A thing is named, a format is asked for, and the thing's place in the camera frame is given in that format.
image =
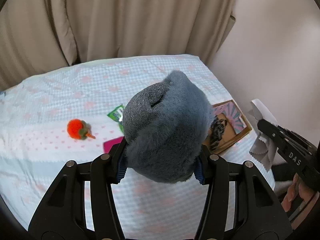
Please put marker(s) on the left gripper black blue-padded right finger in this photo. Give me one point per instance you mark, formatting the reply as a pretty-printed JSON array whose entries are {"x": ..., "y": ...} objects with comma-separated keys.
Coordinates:
[{"x": 258, "y": 213}]

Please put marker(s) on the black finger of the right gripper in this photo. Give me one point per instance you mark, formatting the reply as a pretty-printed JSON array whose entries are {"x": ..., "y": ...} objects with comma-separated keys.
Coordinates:
[{"x": 276, "y": 133}]

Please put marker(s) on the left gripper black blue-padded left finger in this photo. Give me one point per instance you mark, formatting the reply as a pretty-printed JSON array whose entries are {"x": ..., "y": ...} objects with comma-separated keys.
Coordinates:
[{"x": 79, "y": 203}]

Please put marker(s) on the white grey wiping cloth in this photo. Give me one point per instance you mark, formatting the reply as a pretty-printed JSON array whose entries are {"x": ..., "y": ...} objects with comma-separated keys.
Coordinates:
[{"x": 264, "y": 149}]

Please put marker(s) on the black white patterned cloth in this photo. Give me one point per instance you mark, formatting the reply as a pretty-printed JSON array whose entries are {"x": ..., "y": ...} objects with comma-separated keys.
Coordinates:
[{"x": 221, "y": 133}]

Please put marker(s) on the grey fluffy sock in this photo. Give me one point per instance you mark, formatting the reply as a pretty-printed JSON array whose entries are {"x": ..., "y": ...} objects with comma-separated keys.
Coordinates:
[{"x": 165, "y": 126}]

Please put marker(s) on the pink teal cardboard box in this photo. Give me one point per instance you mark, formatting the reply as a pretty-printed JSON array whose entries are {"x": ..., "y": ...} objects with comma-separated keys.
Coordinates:
[{"x": 230, "y": 110}]

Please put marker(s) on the magenta pouch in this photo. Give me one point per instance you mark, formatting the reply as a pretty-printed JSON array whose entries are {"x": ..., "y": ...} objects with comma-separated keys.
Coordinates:
[{"x": 107, "y": 145}]

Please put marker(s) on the orange knitted fruit toy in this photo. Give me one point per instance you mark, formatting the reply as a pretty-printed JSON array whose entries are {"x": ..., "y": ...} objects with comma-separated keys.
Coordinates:
[{"x": 79, "y": 130}]

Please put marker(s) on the blue checkered bed sheet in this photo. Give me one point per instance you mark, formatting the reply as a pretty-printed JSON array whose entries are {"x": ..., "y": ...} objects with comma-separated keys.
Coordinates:
[{"x": 63, "y": 115}]

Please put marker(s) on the green snack packet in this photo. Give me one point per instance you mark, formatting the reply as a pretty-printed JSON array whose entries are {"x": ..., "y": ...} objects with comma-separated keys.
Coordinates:
[{"x": 117, "y": 116}]

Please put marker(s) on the beige curtain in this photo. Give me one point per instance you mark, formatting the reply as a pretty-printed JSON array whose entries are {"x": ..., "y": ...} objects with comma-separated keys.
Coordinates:
[{"x": 38, "y": 36}]

